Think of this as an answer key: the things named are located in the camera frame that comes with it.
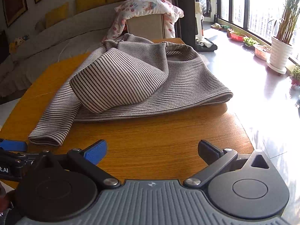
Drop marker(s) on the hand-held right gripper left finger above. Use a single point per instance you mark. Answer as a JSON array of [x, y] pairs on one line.
[[96, 151]]

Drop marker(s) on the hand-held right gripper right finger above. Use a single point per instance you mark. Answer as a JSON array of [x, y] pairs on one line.
[[206, 149]]

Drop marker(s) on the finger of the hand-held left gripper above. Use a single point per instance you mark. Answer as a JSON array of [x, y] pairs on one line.
[[14, 146], [23, 156]]

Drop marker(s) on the grey striped sweater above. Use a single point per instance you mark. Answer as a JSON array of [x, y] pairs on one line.
[[129, 75]]

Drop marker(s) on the person's left forearm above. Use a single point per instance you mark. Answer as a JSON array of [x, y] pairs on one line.
[[2, 194]]

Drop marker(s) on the dark cabinet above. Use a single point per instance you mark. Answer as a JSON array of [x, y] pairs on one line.
[[3, 46]]

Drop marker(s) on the yellow plush toy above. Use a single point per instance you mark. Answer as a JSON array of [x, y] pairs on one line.
[[16, 44]]

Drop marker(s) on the pink trough planter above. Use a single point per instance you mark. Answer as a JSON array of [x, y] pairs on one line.
[[262, 52]]

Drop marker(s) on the small plant in red pot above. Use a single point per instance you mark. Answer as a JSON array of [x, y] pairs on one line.
[[295, 77]]

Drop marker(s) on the grey covered sofa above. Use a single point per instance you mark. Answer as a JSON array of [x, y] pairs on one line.
[[58, 39]]

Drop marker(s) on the green plant in black pot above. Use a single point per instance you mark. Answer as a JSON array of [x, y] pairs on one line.
[[250, 42]]

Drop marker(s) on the red basin planter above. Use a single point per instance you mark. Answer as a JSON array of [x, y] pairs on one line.
[[237, 37]]

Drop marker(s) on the small brown flower pot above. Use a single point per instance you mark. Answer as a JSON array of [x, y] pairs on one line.
[[229, 32]]

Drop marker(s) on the white upright vacuum cleaner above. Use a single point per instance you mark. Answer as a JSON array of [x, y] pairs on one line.
[[201, 28]]

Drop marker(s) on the white ribbed plant pot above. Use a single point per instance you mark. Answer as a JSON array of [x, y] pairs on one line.
[[280, 51]]

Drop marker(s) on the green slippers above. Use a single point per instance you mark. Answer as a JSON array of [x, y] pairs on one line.
[[225, 28]]

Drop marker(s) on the beige slippers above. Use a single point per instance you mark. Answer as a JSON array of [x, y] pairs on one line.
[[215, 26]]

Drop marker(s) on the beige plush toy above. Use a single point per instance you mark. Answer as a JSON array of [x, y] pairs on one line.
[[40, 24]]

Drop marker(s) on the yellow cushion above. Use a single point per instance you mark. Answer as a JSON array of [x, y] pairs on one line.
[[90, 1], [57, 15]]

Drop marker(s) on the dark brown curtain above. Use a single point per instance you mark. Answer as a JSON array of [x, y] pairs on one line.
[[185, 9]]

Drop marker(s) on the black framed window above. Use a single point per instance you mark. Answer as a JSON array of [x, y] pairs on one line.
[[245, 9]]

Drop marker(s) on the floral quilt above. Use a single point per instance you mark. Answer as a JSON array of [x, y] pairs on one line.
[[145, 4]]

